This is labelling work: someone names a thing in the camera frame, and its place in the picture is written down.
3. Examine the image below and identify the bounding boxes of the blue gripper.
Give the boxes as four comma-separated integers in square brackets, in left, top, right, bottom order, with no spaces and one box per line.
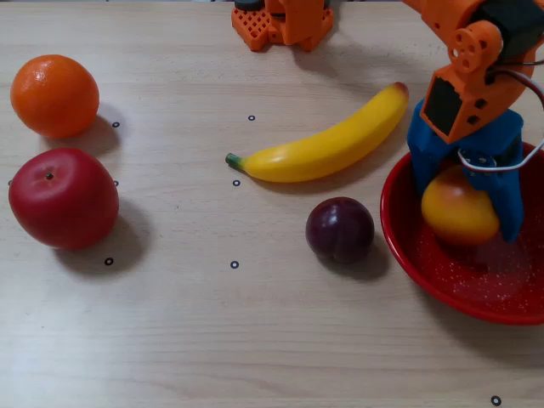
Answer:
[407,99,525,244]

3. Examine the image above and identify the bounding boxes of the yellow orange peach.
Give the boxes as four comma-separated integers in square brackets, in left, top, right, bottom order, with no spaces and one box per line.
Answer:
[420,165,501,247]

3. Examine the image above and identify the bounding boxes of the orange robot base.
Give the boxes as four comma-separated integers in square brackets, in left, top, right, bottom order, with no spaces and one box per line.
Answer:
[231,0,335,53]

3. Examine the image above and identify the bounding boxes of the red speckled bowl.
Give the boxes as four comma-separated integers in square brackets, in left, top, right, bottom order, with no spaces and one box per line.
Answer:
[380,142,544,326]

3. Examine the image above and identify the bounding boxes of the dark purple plum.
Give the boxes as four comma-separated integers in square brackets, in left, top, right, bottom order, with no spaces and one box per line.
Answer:
[305,196,376,265]

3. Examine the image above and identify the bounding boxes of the yellow banana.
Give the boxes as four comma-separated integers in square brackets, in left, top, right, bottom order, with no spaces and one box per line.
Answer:
[224,82,410,184]

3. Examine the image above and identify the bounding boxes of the red apple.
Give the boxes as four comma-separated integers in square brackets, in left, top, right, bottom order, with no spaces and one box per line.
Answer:
[8,147,121,251]

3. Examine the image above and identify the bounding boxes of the orange fruit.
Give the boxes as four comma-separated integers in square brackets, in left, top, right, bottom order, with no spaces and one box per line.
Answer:
[9,54,101,139]

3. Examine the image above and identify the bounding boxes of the red white black servo cable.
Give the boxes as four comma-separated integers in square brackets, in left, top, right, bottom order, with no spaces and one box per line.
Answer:
[456,59,544,173]

